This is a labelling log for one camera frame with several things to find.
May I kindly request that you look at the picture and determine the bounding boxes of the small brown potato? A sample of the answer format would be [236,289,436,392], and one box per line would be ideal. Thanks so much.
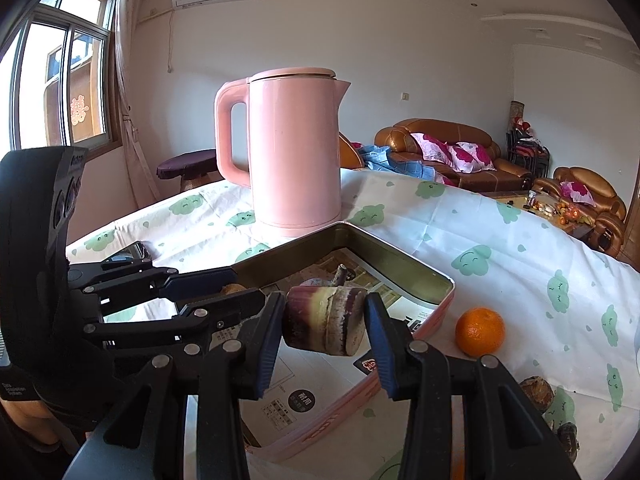
[221,283,245,296]

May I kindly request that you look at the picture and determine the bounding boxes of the orange tangerine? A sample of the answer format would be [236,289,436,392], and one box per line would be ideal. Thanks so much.
[450,454,465,480]
[454,307,506,358]

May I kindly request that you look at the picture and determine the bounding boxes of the dark brown taro root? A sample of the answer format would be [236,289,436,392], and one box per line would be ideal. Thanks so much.
[520,376,555,414]

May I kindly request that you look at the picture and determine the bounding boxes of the purple round turnip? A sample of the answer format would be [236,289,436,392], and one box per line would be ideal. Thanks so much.
[302,263,356,287]

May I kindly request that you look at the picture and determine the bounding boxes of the left hand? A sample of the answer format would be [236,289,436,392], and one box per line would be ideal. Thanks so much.
[1,400,61,445]

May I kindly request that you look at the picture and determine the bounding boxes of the black smartphone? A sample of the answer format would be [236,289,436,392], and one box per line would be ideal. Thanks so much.
[103,240,151,266]

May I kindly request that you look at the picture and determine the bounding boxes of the pink tin box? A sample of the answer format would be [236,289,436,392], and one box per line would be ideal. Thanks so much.
[233,222,454,462]

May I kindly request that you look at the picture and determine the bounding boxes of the dark purple stool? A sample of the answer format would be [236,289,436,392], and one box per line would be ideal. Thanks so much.
[156,148,222,192]

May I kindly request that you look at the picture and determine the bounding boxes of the pink electric kettle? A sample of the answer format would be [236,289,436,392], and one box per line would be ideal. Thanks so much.
[214,67,350,236]

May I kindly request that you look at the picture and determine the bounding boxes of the white cloud-print tablecloth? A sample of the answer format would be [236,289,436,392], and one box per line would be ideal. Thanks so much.
[67,170,639,479]

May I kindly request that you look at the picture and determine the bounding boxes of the pink flowered pillow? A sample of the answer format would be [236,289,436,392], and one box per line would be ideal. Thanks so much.
[448,142,496,174]
[560,181,597,207]

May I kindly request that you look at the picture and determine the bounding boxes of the brown leather sofa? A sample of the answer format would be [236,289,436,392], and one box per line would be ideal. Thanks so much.
[374,118,534,193]

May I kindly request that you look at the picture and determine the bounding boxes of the coffee table with fruit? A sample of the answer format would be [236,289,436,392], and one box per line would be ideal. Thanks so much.
[486,191,594,242]

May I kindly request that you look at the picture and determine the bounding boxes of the stacked dark chairs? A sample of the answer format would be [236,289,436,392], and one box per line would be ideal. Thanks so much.
[506,128,550,178]

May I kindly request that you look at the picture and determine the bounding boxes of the brown leather armchair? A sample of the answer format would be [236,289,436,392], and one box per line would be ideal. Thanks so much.
[533,167,627,257]

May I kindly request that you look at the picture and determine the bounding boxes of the brown wooden door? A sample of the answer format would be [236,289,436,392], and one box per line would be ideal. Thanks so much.
[617,168,640,271]

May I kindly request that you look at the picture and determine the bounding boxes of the window with frame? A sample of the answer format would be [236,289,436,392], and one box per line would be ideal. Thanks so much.
[1,0,118,156]

